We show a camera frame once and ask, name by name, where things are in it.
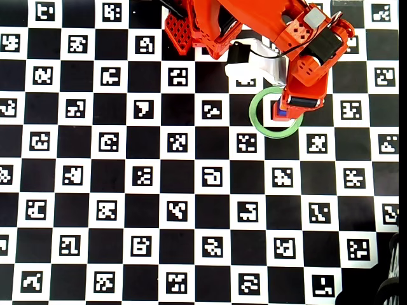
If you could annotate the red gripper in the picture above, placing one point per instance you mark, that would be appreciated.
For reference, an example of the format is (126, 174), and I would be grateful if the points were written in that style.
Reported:
(302, 102)

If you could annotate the clear tape strip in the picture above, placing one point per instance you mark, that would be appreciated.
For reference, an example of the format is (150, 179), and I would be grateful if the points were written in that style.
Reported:
(346, 2)

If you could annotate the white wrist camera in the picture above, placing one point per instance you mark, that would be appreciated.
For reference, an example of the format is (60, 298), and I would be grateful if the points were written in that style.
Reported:
(238, 54)

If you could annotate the blue cube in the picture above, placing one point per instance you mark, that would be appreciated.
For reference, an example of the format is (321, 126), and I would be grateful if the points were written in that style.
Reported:
(282, 112)

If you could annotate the black flexible holder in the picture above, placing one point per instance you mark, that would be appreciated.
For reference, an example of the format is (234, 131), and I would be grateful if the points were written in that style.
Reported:
(394, 270)

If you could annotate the red robot arm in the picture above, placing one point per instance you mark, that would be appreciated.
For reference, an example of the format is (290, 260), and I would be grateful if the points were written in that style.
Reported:
(254, 16)

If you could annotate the checkerboard marker mat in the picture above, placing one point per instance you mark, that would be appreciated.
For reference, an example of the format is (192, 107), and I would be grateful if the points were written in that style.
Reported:
(41, 109)

